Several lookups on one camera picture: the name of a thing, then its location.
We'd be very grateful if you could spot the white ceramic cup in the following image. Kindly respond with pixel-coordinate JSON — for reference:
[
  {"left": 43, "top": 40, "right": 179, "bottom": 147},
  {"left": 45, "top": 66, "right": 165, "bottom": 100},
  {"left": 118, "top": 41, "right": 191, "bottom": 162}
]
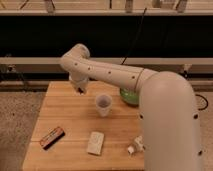
[{"left": 95, "top": 94, "right": 112, "bottom": 117}]

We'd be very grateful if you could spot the white plastic bottle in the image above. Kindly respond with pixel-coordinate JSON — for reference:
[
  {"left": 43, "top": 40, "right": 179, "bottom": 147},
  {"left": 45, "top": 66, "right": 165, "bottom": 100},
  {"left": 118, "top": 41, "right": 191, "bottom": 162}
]
[{"left": 127, "top": 136, "right": 143, "bottom": 155}]

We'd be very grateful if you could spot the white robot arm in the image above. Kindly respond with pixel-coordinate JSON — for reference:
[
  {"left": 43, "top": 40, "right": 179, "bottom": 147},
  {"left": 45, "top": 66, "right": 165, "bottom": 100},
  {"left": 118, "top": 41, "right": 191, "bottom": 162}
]
[{"left": 60, "top": 44, "right": 204, "bottom": 171}]

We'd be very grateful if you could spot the black cable on floor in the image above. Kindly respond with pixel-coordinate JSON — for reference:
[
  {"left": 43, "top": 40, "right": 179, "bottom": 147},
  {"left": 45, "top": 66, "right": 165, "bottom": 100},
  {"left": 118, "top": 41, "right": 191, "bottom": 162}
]
[{"left": 195, "top": 93, "right": 210, "bottom": 111}]

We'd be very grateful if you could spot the green bowl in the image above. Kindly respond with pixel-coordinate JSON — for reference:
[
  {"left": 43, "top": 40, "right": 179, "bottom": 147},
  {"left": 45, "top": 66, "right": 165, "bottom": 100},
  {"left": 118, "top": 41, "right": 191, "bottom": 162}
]
[{"left": 120, "top": 89, "right": 139, "bottom": 106}]

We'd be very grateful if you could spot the black hanging cable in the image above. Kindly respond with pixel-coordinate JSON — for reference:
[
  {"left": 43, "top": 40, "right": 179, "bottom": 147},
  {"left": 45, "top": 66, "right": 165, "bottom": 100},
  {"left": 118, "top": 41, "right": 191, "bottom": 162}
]
[{"left": 120, "top": 7, "right": 148, "bottom": 66}]

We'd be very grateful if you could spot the wooden board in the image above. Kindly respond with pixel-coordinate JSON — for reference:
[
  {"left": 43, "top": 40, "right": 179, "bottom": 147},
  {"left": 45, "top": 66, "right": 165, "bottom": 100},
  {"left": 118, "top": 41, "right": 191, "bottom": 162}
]
[{"left": 22, "top": 81, "right": 144, "bottom": 171}]

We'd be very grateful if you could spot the beige sponge block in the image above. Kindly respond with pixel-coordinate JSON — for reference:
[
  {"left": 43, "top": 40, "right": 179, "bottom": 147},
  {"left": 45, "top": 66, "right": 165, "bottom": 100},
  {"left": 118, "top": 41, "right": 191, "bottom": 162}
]
[{"left": 87, "top": 132, "right": 104, "bottom": 155}]

